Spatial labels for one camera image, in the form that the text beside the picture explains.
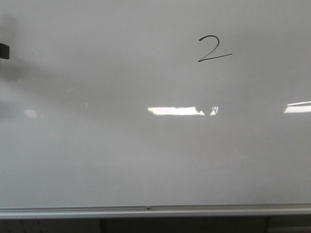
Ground black rectangular object at edge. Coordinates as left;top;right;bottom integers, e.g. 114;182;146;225
0;43;10;60

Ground white whiteboard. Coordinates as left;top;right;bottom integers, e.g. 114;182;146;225
0;0;311;219

